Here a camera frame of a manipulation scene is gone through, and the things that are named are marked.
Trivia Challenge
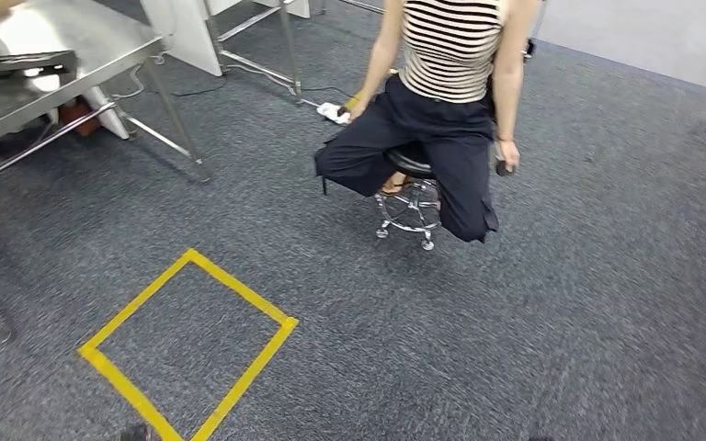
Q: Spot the person's left hand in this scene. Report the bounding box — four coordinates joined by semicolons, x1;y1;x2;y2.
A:
495;138;522;175

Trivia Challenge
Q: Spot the stainless steel workbench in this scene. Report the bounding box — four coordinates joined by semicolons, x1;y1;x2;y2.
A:
0;0;213;195

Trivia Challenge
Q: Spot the white power strip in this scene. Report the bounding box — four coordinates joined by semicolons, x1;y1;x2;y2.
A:
316;101;352;127

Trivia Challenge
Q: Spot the person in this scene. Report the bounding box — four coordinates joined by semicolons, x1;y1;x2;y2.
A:
313;0;541;244

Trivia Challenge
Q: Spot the steel side table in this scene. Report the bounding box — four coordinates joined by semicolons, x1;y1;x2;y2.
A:
202;0;386;106

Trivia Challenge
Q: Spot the black chrome rolling stool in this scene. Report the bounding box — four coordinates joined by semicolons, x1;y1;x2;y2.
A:
373;145;446;253

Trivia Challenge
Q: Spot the reddish brown floor item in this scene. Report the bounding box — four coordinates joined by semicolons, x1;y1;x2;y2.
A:
59;100;103;138

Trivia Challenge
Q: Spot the yellow floor tape square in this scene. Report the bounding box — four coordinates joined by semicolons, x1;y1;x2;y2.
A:
76;247;301;441

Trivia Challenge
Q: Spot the white floor cable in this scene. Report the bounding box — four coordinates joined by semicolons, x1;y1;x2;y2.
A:
110;53;323;109

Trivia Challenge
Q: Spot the black floor cable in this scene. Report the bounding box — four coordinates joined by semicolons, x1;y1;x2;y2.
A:
170;84;358;104

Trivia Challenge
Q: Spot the white table with cable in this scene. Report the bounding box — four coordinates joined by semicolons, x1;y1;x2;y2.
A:
140;0;313;78

